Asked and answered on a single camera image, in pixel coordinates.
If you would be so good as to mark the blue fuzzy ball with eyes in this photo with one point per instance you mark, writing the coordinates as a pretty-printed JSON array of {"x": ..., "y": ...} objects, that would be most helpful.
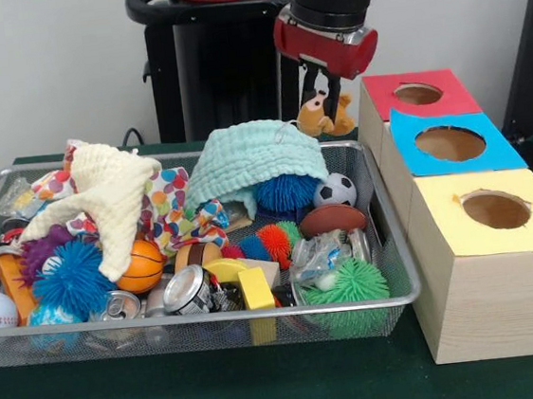
[{"x": 73, "y": 279}]

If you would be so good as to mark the blue spiky ball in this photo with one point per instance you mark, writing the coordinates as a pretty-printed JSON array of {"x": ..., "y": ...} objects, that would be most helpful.
[{"x": 287, "y": 193}]

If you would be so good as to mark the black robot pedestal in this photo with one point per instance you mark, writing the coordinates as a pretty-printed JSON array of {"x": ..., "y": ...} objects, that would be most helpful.
[{"x": 224, "y": 70}]

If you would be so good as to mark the wooden box with three holes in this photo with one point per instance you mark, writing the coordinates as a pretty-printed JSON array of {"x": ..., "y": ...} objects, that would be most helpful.
[{"x": 496, "y": 299}]

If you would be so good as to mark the yellow plastic block toy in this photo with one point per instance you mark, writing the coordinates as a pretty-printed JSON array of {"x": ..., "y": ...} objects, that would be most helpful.
[{"x": 255, "y": 286}]

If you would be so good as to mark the brown toy football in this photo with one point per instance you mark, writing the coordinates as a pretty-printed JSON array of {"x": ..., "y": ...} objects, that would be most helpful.
[{"x": 334, "y": 220}]

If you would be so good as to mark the green spiky ball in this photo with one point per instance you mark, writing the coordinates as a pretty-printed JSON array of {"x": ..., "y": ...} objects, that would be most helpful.
[{"x": 352, "y": 286}]

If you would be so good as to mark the small orange basketball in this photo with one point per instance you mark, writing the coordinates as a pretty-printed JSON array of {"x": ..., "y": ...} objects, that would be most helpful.
[{"x": 145, "y": 269}]

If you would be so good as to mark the mint green waffle cloth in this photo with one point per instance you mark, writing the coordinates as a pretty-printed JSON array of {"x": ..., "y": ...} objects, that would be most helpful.
[{"x": 253, "y": 158}]

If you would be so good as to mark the small black white soccer ball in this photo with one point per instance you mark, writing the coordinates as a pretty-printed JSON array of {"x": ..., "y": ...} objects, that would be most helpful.
[{"x": 334, "y": 190}]

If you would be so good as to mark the orange brown plush animal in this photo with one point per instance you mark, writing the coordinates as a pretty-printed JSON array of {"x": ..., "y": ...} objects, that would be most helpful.
[{"x": 315, "y": 118}]

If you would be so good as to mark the cream yellow waffle cloth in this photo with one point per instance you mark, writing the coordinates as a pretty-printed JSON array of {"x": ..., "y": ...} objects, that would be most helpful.
[{"x": 114, "y": 196}]

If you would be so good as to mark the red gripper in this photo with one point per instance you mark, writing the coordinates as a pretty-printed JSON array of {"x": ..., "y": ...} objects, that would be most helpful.
[{"x": 327, "y": 45}]

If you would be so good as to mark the colourful patterned cloth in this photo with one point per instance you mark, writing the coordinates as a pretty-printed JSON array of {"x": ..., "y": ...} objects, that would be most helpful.
[{"x": 177, "y": 209}]

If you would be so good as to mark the dark green table cloth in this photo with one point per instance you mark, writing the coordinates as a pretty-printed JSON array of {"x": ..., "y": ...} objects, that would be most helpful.
[{"x": 220, "y": 395}]

